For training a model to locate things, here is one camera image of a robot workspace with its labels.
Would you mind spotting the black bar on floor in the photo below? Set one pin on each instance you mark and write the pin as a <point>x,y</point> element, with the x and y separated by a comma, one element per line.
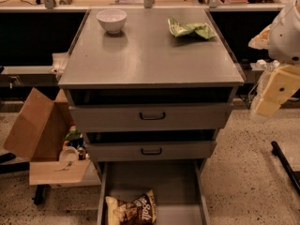
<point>293,175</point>

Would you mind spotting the green chip bag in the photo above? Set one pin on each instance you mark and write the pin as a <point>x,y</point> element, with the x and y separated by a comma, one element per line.
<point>197,29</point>

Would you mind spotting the middle grey drawer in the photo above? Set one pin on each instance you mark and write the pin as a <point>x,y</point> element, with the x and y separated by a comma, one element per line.
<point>130,151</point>

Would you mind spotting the bottom open grey drawer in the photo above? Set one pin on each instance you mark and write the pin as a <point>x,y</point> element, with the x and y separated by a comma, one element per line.
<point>176,185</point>

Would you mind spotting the white ceramic bowl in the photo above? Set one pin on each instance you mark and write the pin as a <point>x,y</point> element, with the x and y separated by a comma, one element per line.
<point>112,20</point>

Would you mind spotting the grey drawer cabinet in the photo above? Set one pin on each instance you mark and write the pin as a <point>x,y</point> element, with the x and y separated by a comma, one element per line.
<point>147,65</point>

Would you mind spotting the brown chip bag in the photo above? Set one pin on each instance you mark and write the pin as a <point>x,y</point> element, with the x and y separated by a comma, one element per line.
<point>142,211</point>

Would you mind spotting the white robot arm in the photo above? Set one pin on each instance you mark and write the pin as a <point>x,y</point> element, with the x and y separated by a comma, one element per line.
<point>282,41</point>

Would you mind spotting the top grey drawer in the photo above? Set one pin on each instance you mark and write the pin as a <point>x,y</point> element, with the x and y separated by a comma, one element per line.
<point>154,117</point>

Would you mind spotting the white power strip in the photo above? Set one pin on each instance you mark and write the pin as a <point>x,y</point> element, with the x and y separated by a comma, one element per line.
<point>264,64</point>

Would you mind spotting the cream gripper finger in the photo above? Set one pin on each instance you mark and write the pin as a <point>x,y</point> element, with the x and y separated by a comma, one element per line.
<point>260,42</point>
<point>275,89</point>

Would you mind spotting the open cardboard box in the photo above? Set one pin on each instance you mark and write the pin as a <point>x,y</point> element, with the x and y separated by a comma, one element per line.
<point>38,135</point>

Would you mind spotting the white plate in box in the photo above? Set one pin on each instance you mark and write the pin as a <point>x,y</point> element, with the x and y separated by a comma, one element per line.
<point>69,154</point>

